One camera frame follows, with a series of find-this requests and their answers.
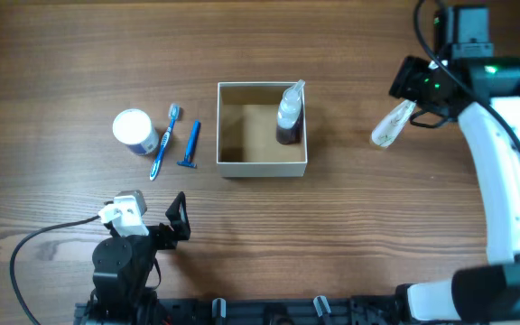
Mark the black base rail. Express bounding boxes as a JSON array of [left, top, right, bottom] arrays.
[[74, 295, 401, 325]]

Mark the clear spray bottle dark liquid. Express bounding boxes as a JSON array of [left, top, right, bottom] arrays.
[[276, 79, 305, 144]]

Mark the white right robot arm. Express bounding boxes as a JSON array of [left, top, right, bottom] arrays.
[[389, 56, 520, 323]]

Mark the white tube with print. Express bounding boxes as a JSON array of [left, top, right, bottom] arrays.
[[370, 100, 416, 148]]

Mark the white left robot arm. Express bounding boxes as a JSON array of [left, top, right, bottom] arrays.
[[79, 190, 190, 324]]

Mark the white cardboard box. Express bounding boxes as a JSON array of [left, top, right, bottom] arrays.
[[216, 81, 308, 178]]

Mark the blue white toothbrush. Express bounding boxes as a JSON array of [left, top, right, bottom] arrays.
[[149, 103, 181, 181]]

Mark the white round jar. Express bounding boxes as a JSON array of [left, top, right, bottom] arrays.
[[112, 108, 160, 155]]

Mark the blue disposable razor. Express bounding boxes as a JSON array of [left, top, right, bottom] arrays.
[[177, 120, 201, 169]]

